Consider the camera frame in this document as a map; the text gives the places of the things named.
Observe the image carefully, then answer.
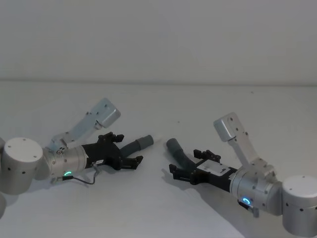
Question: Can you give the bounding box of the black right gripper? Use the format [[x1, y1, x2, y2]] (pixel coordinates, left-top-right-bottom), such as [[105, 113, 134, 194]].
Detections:
[[168, 149, 239, 193]]

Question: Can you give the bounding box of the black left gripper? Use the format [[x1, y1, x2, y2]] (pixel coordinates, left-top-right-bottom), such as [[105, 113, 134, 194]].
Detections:
[[81, 132, 144, 172]]

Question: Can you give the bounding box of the grey bent pipe piece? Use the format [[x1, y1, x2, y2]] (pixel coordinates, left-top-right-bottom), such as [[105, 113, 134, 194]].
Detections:
[[120, 134, 155, 160], [166, 138, 199, 172]]

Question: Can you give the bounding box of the white table cloth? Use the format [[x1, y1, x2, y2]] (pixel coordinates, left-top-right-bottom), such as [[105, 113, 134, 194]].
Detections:
[[0, 79, 317, 238]]

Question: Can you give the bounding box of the white curtain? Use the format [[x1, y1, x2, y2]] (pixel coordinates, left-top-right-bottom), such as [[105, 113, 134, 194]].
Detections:
[[0, 0, 317, 86]]

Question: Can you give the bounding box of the thin dark gripper cable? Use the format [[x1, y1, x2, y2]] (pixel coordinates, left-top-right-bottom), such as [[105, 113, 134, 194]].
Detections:
[[51, 161, 100, 185]]

